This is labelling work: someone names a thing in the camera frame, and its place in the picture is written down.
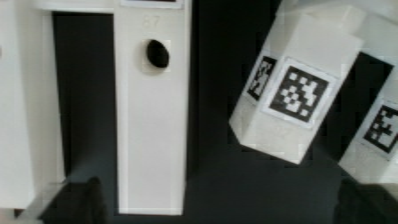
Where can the white chair leg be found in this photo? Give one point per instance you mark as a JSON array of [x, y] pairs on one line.
[[370, 157], [296, 80]]

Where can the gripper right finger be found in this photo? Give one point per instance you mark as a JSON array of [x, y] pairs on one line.
[[367, 204]]

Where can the white chair back frame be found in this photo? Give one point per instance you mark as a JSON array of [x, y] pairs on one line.
[[152, 47]]

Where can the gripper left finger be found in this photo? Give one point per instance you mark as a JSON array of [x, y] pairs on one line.
[[77, 206]]

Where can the white chair seat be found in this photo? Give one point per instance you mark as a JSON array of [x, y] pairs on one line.
[[363, 17]]

